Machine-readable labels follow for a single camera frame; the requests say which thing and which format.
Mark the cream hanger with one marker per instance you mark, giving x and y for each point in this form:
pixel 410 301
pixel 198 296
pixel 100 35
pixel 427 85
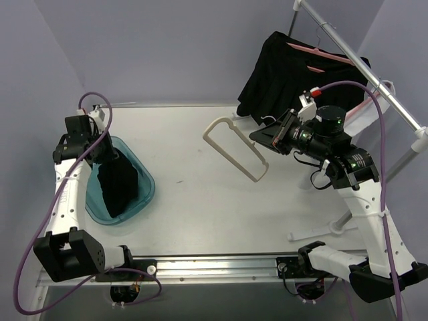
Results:
pixel 234 154

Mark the black pleated skirt on rack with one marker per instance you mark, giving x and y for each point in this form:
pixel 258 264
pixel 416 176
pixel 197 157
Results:
pixel 282 73

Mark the teal plastic bin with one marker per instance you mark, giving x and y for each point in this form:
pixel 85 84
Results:
pixel 146 188

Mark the metal clothes rack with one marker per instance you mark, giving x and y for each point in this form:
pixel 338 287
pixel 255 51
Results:
pixel 420 145

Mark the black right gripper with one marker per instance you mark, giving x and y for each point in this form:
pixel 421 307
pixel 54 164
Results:
pixel 281 127

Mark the pink hanger with black skirt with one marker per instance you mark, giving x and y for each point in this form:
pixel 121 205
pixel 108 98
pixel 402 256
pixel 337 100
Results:
pixel 317 55

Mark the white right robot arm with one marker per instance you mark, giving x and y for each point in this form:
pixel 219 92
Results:
pixel 353 174

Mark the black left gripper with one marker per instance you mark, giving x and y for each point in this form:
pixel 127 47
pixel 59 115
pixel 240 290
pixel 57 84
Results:
pixel 105 154

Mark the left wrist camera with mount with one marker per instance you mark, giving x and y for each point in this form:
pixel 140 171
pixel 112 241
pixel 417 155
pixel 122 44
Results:
pixel 97 116

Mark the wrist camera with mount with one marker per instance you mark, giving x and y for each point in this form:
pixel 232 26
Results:
pixel 97 116
pixel 309 107

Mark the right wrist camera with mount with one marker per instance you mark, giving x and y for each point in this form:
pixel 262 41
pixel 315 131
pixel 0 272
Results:
pixel 309 107

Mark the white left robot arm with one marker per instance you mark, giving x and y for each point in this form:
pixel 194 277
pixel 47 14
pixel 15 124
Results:
pixel 67 250

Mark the white skirt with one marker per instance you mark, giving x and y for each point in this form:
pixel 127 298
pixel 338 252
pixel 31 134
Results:
pixel 368 113

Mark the aluminium front rail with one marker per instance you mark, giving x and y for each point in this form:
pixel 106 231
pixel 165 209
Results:
pixel 222 269

